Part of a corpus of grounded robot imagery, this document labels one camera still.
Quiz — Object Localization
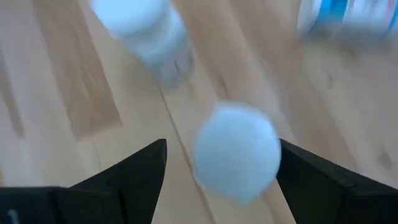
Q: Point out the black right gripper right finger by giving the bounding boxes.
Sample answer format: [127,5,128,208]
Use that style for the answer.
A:
[276,139,398,224]

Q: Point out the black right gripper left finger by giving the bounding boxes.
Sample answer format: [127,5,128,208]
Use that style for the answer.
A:
[0,139,168,224]

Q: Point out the white labelled medicine bottle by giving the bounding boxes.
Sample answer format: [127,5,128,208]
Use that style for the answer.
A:
[297,0,398,43]

